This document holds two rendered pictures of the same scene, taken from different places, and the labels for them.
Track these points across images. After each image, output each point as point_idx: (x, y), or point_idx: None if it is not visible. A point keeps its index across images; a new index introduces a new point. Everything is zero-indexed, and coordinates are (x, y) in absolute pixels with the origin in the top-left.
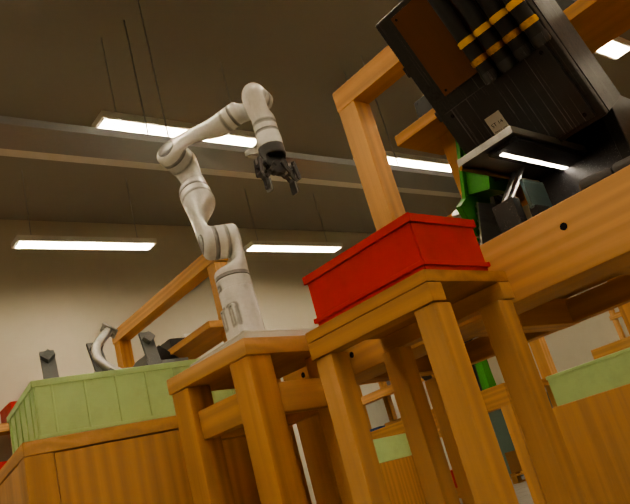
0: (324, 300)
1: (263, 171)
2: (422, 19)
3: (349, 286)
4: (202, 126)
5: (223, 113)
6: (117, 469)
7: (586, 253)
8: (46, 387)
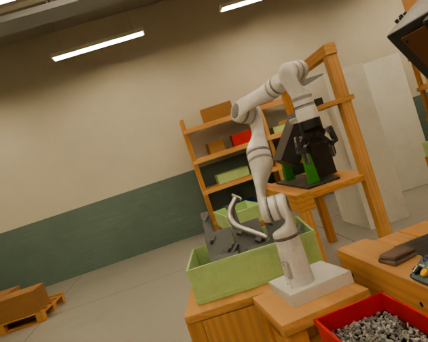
0: None
1: (301, 150)
2: None
3: None
4: (255, 96)
5: (268, 87)
6: (238, 326)
7: None
8: (195, 273)
